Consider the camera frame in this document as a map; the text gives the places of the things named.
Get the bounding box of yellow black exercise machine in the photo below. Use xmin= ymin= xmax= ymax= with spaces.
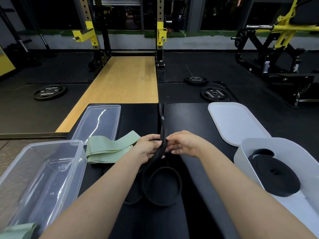
xmin=230 ymin=0 xmax=319 ymax=108

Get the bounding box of person's left hand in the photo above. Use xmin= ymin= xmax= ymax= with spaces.
xmin=133 ymin=134 xmax=167 ymax=165

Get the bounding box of thin black resistance band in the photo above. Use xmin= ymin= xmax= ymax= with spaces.
xmin=123 ymin=103 xmax=183 ymax=207

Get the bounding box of white plastic lid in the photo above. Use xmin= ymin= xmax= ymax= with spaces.
xmin=207 ymin=102 xmax=272 ymax=147

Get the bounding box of clear plastic lid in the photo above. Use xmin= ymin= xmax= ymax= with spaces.
xmin=71 ymin=105 xmax=122 ymax=145

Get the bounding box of wide black resistance band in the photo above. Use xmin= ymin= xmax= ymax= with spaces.
xmin=248 ymin=148 xmax=301 ymax=198

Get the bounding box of black plyo platform red side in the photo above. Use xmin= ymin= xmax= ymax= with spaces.
xmin=66 ymin=103 xmax=319 ymax=239

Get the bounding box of person's left forearm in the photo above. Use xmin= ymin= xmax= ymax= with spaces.
xmin=40 ymin=151 xmax=148 ymax=239

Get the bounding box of wooden lifting platform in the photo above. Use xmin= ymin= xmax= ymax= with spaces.
xmin=55 ymin=56 xmax=159 ymax=133

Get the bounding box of light green resistance band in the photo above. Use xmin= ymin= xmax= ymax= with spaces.
xmin=0 ymin=222 xmax=38 ymax=239
xmin=86 ymin=145 xmax=136 ymax=164
xmin=86 ymin=130 xmax=142 ymax=158

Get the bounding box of white plastic bin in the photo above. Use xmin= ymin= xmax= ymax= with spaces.
xmin=233 ymin=137 xmax=319 ymax=239

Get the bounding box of yellow black squat rack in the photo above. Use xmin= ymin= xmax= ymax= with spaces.
xmin=71 ymin=0 xmax=168 ymax=81

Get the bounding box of black upright bar holder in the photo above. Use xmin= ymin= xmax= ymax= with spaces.
xmin=39 ymin=34 xmax=58 ymax=58

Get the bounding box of black weight plate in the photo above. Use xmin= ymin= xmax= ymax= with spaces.
xmin=200 ymin=87 xmax=231 ymax=103
xmin=183 ymin=76 xmax=209 ymax=86
xmin=33 ymin=84 xmax=67 ymax=101

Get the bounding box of person's right hand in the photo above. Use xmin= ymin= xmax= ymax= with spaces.
xmin=165 ymin=130 xmax=213 ymax=159

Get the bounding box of person's right forearm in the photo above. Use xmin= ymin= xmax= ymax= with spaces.
xmin=199 ymin=146 xmax=317 ymax=239

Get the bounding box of grey window blind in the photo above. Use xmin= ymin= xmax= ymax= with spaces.
xmin=99 ymin=0 xmax=142 ymax=6

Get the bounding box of clear plastic container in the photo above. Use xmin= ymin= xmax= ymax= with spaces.
xmin=0 ymin=139 xmax=87 ymax=239

